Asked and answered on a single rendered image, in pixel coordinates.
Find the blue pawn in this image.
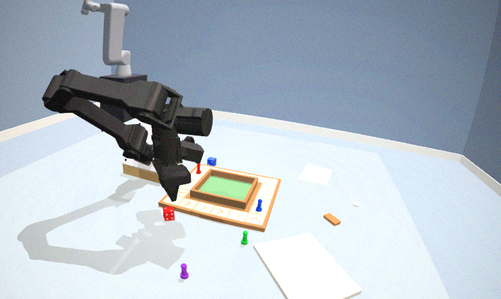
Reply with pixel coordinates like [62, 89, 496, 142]
[256, 199, 263, 212]

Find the red die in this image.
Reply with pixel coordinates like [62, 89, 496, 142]
[163, 206, 175, 221]

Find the green pawn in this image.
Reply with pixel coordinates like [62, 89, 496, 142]
[241, 230, 248, 245]

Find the purple pawn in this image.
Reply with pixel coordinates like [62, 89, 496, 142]
[180, 263, 189, 279]

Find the blue die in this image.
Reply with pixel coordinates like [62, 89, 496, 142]
[207, 157, 216, 166]

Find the white flat sheet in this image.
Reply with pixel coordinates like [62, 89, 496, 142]
[254, 233, 362, 299]

